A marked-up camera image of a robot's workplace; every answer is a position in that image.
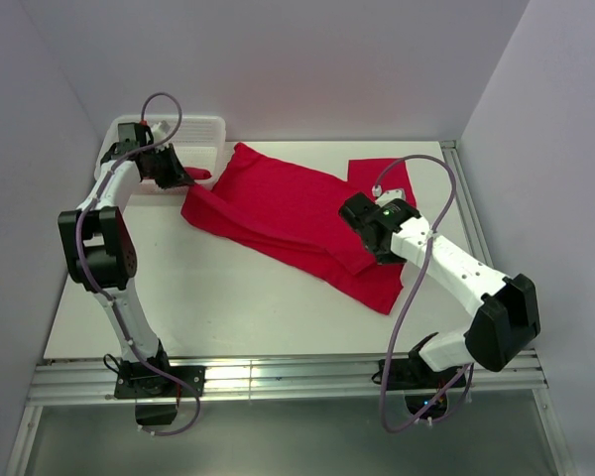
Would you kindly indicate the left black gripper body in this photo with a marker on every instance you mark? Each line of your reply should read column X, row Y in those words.
column 163, row 168

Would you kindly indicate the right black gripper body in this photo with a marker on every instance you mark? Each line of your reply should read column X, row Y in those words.
column 383, row 256

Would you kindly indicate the red t shirt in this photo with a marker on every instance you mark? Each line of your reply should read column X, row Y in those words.
column 198, row 174
column 290, row 213

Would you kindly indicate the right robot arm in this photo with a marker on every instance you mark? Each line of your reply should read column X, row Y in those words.
column 503, row 310

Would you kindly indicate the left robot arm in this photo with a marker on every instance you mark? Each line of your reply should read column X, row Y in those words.
column 101, row 257

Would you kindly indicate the rolled red t shirt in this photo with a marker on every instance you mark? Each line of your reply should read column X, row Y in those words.
column 198, row 174

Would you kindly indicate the white plastic basket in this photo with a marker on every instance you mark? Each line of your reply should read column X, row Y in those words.
column 199, row 142

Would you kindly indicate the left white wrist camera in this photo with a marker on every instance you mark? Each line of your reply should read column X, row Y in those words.
column 160, row 131

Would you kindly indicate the aluminium right rail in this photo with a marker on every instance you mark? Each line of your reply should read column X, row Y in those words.
column 469, row 217

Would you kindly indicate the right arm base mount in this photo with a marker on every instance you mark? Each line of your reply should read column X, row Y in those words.
column 411, row 374

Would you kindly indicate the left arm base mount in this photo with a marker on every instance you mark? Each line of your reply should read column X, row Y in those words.
column 156, row 397

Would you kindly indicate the aluminium front rail frame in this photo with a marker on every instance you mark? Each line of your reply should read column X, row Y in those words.
column 86, row 382

